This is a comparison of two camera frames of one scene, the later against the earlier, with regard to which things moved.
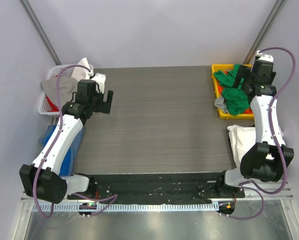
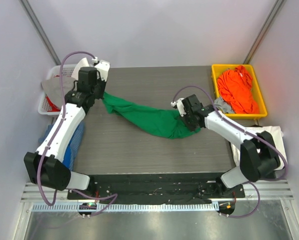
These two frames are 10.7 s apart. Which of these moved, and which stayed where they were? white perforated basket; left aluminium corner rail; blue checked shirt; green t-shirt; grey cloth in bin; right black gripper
Moved: right black gripper; green t-shirt
Stayed: white perforated basket; left aluminium corner rail; grey cloth in bin; blue checked shirt
